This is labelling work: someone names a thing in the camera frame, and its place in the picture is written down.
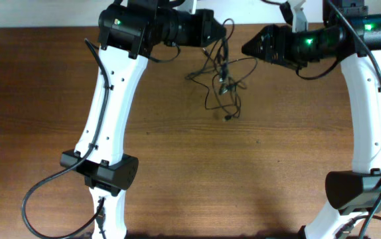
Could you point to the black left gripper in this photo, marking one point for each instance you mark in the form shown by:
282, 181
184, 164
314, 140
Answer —
199, 28

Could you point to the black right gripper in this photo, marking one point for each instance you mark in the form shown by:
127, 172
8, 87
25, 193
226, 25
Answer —
284, 45

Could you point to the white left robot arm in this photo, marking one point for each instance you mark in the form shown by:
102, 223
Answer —
127, 36

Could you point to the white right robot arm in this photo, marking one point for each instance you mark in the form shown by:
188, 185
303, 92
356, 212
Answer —
352, 36

